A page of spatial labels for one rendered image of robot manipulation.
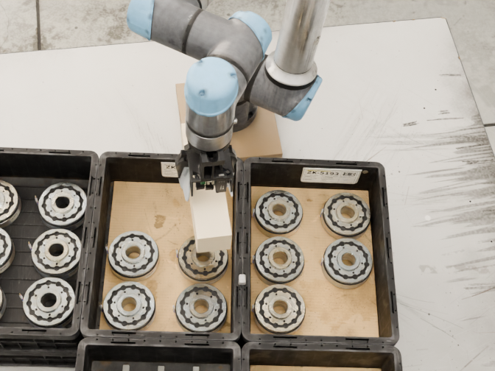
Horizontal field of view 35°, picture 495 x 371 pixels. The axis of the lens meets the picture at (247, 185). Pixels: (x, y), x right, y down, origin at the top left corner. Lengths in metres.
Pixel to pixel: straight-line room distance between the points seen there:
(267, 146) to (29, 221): 0.59
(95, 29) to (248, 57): 1.92
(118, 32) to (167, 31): 1.83
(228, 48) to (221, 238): 0.36
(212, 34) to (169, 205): 0.59
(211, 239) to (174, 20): 0.39
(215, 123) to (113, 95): 0.88
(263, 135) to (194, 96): 0.81
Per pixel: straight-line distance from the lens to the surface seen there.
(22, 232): 1.72
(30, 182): 1.77
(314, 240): 1.69
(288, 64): 1.70
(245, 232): 1.57
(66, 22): 3.11
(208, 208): 1.40
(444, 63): 2.19
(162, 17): 1.23
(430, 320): 1.82
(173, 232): 1.68
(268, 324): 1.58
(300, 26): 1.62
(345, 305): 1.65
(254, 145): 1.91
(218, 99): 1.12
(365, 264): 1.66
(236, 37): 1.20
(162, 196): 1.72
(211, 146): 1.22
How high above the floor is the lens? 2.35
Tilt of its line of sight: 61 degrees down
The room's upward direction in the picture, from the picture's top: 8 degrees clockwise
